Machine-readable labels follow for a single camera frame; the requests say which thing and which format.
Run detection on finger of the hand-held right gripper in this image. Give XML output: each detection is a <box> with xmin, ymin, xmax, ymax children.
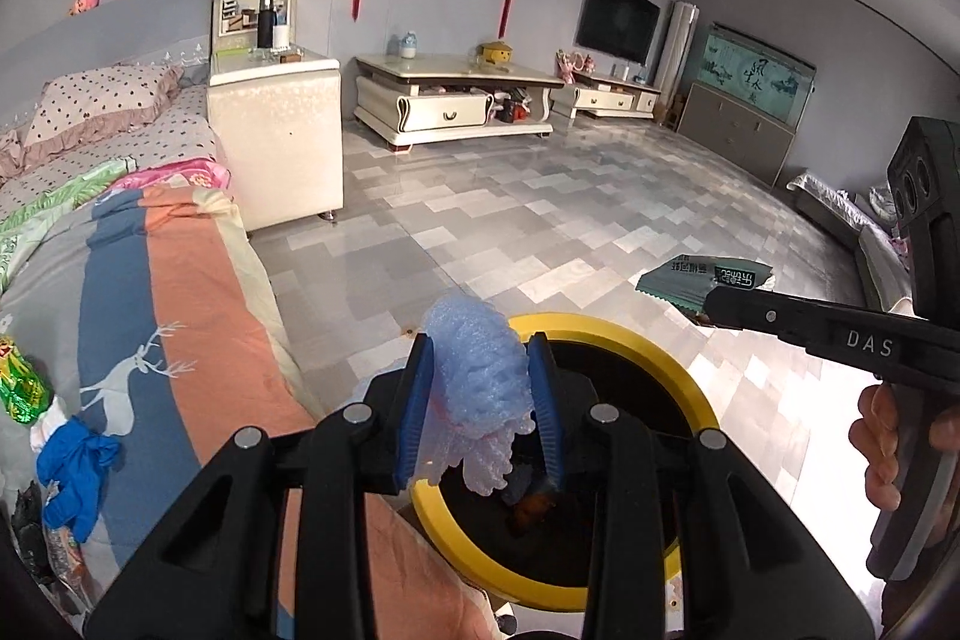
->
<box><xmin>697</xmin><ymin>286</ymin><xmax>822</xmax><ymax>348</ymax></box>

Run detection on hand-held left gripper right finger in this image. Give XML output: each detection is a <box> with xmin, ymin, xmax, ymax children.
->
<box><xmin>525</xmin><ymin>331</ymin><xmax>878</xmax><ymax>640</ymax></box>

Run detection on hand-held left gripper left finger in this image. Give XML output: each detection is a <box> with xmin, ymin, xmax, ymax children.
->
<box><xmin>82</xmin><ymin>332</ymin><xmax>437</xmax><ymax>640</ymax></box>

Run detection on pale blue foam fruit net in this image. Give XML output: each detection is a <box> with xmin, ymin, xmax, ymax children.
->
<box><xmin>416</xmin><ymin>293</ymin><xmax>537</xmax><ymax>498</ymax></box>

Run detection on grey-green foil packet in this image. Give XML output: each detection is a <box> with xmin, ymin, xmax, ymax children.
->
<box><xmin>635</xmin><ymin>254</ymin><xmax>776</xmax><ymax>315</ymax></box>

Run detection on yellow-rimmed black trash bin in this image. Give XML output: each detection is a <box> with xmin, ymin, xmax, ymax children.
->
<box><xmin>409</xmin><ymin>312</ymin><xmax>721</xmax><ymax>615</ymax></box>

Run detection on green and yellow snack packet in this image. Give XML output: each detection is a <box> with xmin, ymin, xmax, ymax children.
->
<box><xmin>0</xmin><ymin>336</ymin><xmax>52</xmax><ymax>425</ymax></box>

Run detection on person's right hand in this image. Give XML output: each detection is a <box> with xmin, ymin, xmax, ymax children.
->
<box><xmin>849</xmin><ymin>383</ymin><xmax>960</xmax><ymax>513</ymax></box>

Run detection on grey sofa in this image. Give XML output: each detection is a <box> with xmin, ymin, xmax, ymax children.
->
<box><xmin>786</xmin><ymin>167</ymin><xmax>912</xmax><ymax>311</ymax></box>

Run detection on white cloth bundle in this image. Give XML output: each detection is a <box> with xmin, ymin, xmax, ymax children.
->
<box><xmin>866</xmin><ymin>182</ymin><xmax>901</xmax><ymax>225</ymax></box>

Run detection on grey cabinet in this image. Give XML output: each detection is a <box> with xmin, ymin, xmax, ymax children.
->
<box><xmin>677</xmin><ymin>81</ymin><xmax>796</xmax><ymax>187</ymax></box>

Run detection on fish tank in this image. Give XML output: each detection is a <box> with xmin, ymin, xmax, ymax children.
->
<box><xmin>697</xmin><ymin>21</ymin><xmax>817</xmax><ymax>127</ymax></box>

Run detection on striped deer-print quilt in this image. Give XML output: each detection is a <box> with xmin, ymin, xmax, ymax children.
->
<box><xmin>0</xmin><ymin>182</ymin><xmax>496</xmax><ymax>640</ymax></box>

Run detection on small cream TV cabinet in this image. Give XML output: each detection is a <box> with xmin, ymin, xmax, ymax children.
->
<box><xmin>551</xmin><ymin>68</ymin><xmax>662</xmax><ymax>121</ymax></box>

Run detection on white standing air conditioner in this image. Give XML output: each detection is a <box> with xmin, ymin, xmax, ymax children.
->
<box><xmin>658</xmin><ymin>0</ymin><xmax>700</xmax><ymax>105</ymax></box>

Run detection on large cream TV cabinet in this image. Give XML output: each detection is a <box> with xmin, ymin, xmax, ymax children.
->
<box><xmin>352</xmin><ymin>51</ymin><xmax>565</xmax><ymax>150</ymax></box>

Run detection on red items in cabinet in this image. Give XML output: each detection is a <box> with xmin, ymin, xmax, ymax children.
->
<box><xmin>491</xmin><ymin>91</ymin><xmax>537</xmax><ymax>125</ymax></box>

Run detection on cream nightstand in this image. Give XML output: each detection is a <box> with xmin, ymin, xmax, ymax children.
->
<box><xmin>206</xmin><ymin>47</ymin><xmax>344</xmax><ymax>234</ymax></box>

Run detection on pink floral blanket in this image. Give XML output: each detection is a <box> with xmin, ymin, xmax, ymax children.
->
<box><xmin>112</xmin><ymin>158</ymin><xmax>233</xmax><ymax>191</ymax></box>

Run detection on blue cloth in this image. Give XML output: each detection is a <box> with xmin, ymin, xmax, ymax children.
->
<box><xmin>35</xmin><ymin>419</ymin><xmax>122</xmax><ymax>543</ymax></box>

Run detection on polka-dot bed sheet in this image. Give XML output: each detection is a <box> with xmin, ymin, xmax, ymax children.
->
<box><xmin>0</xmin><ymin>85</ymin><xmax>226</xmax><ymax>199</ymax></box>

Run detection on white crumpled tissue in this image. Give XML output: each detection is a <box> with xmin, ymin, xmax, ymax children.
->
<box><xmin>28</xmin><ymin>411</ymin><xmax>76</xmax><ymax>453</ymax></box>

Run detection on clear plastic wrapper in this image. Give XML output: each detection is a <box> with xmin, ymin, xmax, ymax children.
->
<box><xmin>45</xmin><ymin>520</ymin><xmax>98</xmax><ymax>603</ymax></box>

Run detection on dark cloth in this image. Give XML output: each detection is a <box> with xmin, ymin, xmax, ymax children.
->
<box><xmin>9</xmin><ymin>482</ymin><xmax>50</xmax><ymax>581</ymax></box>

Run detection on green floral blanket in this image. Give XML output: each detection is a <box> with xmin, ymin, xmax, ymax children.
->
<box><xmin>0</xmin><ymin>158</ymin><xmax>140</xmax><ymax>292</ymax></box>

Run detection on cream shelf organizer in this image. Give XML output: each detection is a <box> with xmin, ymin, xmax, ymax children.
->
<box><xmin>212</xmin><ymin>0</ymin><xmax>297</xmax><ymax>58</ymax></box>

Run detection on polka-dot ruffled pillow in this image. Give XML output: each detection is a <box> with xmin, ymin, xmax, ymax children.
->
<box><xmin>22</xmin><ymin>62</ymin><xmax>185</xmax><ymax>148</ymax></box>

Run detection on polka-dot crumpled quilt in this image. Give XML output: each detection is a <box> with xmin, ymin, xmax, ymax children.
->
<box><xmin>0</xmin><ymin>126</ymin><xmax>27</xmax><ymax>180</ymax></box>

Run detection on bed with grey headboard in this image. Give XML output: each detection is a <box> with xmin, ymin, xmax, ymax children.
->
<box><xmin>0</xmin><ymin>0</ymin><xmax>496</xmax><ymax>640</ymax></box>

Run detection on black wall television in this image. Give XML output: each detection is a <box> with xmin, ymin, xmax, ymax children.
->
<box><xmin>576</xmin><ymin>0</ymin><xmax>662</xmax><ymax>65</ymax></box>

